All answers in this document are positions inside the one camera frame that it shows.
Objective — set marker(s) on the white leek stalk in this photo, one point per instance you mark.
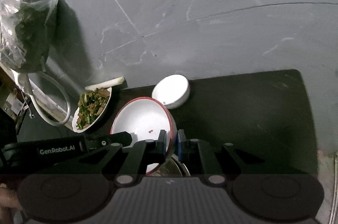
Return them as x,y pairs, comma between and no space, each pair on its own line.
106,84

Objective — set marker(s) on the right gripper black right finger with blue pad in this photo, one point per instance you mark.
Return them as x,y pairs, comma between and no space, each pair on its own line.
203,158

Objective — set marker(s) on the white plate of stir-fry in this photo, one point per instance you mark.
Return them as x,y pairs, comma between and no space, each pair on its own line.
91,106

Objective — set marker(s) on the plastic bag of greens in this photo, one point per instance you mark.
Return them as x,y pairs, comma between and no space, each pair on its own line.
27,30

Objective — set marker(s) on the white bowl red rim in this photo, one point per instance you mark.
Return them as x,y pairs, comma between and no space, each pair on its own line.
143,118
172,91

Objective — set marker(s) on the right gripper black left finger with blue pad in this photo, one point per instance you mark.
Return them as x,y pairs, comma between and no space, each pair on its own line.
141,155

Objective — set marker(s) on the large steel basin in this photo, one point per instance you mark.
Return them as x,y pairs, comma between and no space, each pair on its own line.
172,167

